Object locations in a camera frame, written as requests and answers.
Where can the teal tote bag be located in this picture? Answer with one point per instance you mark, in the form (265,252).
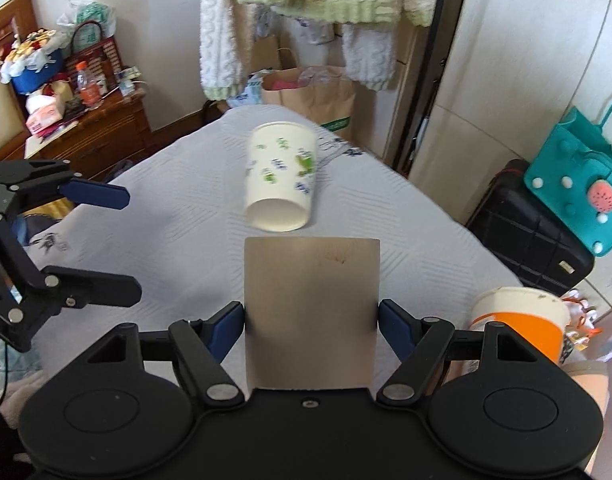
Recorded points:
(572,176)

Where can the wicker basket with bag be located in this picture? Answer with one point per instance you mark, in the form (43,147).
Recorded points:
(90,27)

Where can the white paper cup green print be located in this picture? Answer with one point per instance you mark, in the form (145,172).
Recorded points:
(280,176)

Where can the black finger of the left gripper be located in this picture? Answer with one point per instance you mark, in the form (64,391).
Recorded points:
(75,289)

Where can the brown cardboard sheet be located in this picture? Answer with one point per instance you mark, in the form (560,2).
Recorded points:
(311,311)

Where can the orange white paper cup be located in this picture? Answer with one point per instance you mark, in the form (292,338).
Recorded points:
(538,316)

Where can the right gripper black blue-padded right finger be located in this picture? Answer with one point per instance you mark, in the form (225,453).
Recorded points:
(420,344)

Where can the wooden side cabinet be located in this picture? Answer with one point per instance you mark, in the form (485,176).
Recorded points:
(115,132)

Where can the brown paper shopping bag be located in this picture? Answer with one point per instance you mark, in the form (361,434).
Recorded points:
(322,94)

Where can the cream green fleece sweater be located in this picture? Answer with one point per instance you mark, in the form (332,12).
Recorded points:
(227,29)

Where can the white quilted table cover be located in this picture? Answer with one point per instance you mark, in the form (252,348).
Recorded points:
(182,237)

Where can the black suitcase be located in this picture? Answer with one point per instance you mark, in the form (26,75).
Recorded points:
(526,236)

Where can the white wardrobe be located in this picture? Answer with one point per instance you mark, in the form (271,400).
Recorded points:
(513,69)

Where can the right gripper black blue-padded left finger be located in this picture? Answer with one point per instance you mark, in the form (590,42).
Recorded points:
(198,349)

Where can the pink tissue pack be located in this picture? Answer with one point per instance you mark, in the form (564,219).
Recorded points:
(43,112)

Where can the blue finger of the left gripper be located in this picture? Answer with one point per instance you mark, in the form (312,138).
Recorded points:
(80,191)

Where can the orange drink bottle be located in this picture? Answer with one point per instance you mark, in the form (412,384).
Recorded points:
(88,88)

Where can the blue flower gift box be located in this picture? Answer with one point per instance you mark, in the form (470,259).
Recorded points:
(33,61)

